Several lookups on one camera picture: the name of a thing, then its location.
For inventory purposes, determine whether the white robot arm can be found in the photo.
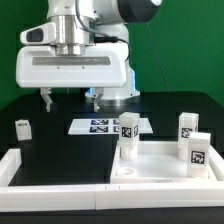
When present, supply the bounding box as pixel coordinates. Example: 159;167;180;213
16;0;162;111

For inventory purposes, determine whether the white U-shaped fence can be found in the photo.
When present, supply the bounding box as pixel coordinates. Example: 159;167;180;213
0;149;224;212

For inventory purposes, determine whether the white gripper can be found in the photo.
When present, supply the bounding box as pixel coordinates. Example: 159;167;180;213
16;43;128;112

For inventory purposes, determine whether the white sheet with tags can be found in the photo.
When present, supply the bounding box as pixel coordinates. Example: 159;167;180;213
68;118;153;135

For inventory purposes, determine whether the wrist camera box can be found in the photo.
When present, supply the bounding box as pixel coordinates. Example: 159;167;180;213
20;22;56;45

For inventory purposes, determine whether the white square table top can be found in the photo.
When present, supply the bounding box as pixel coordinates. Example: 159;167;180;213
110;141;217;184

